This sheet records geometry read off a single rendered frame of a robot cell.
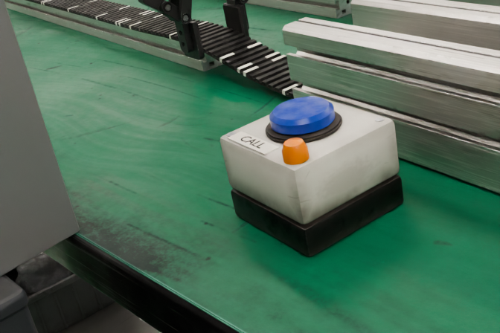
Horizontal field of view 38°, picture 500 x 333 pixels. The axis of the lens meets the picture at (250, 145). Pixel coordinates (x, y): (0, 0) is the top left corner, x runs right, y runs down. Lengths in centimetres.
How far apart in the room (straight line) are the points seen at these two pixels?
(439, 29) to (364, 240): 19
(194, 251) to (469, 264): 17
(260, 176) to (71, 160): 25
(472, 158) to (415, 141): 5
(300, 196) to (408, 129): 12
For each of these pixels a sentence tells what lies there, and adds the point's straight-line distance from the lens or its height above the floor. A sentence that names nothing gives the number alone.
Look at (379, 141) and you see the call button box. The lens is 44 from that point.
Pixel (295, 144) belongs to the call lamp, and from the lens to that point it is 41.
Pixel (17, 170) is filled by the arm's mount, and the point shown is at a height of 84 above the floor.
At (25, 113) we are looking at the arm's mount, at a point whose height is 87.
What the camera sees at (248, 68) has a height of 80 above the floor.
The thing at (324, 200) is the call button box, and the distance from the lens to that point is 43.
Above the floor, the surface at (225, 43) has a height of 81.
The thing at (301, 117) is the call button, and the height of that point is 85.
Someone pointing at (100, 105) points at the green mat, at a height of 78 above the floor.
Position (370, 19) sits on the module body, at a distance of 61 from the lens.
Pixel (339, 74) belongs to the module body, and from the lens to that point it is 54.
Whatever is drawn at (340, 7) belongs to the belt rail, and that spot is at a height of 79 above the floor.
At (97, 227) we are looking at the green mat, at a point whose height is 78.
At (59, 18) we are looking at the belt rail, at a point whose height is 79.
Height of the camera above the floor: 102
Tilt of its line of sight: 24 degrees down
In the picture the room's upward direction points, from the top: 12 degrees counter-clockwise
